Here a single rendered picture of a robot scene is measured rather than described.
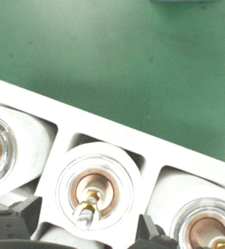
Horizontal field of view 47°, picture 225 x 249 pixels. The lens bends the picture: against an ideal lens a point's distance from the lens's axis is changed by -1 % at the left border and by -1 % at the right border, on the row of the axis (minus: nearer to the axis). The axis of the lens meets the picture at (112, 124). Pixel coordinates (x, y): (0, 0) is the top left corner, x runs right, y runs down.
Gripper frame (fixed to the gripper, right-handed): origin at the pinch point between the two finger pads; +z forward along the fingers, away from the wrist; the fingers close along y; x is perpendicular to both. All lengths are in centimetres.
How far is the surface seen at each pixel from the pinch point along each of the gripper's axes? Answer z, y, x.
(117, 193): 9.4, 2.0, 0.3
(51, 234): 17.3, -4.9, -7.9
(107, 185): 9.6, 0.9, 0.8
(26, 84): 34.9, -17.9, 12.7
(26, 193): 18.6, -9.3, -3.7
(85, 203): 2.0, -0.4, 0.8
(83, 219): 0.6, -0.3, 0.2
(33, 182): 25.2, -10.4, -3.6
